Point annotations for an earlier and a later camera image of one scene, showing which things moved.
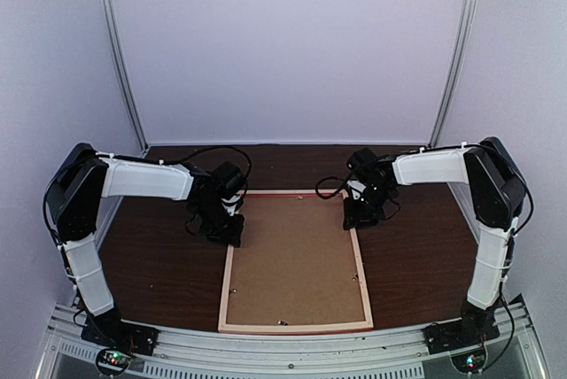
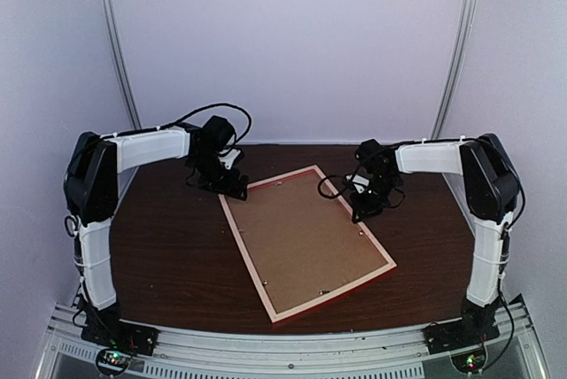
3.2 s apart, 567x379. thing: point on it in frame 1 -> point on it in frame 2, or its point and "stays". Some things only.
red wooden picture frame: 224,328 -> 299,240
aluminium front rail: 403,352 stays
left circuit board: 112,361 stays
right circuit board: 469,363 stays
